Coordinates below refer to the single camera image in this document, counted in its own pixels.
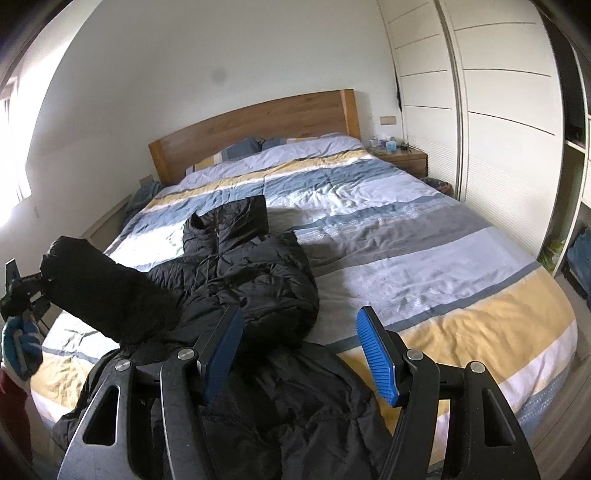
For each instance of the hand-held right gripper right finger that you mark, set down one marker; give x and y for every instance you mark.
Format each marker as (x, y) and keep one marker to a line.
(376, 357)

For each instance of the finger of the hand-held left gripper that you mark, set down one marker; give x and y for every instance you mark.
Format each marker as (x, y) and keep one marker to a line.
(31, 284)

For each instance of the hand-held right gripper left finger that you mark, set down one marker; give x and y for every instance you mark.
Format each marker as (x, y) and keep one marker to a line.
(225, 357)

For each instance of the black puffer jacket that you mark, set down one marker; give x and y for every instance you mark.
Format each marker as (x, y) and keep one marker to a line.
(258, 277)

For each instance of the person's left forearm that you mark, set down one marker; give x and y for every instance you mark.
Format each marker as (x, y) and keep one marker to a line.
(11, 406)

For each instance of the folded blue clothes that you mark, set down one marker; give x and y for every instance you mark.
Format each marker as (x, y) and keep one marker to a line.
(581, 264)

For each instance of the person's left hand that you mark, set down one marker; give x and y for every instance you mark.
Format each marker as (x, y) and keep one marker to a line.
(27, 339)

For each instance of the window with curtain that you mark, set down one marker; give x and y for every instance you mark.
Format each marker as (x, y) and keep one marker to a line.
(14, 161)

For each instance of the striped duvet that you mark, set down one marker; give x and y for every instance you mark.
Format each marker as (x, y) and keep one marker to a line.
(392, 230)

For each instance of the blue crumpled cloth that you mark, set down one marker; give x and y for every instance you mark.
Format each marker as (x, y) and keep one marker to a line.
(144, 194)

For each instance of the wicker basket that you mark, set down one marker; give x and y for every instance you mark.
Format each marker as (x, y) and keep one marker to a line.
(438, 187)

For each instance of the striped pillow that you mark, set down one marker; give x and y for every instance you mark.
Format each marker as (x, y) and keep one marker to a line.
(205, 164)

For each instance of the wooden nightstand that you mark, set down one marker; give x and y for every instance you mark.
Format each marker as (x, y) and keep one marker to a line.
(408, 160)

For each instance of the green item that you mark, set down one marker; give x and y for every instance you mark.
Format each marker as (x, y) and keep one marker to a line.
(553, 253)

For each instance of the blue pillow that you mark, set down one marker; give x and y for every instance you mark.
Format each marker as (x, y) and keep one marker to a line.
(279, 142)
(240, 148)

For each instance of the blue cup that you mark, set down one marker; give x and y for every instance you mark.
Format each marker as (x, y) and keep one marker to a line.
(391, 146)

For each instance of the wooden bed headboard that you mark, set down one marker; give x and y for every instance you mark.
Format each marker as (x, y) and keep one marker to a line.
(258, 120)

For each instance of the open white shelf unit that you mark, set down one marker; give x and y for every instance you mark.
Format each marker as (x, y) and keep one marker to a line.
(577, 184)

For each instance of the white sliding wardrobe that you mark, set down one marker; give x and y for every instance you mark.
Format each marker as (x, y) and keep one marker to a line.
(498, 120)

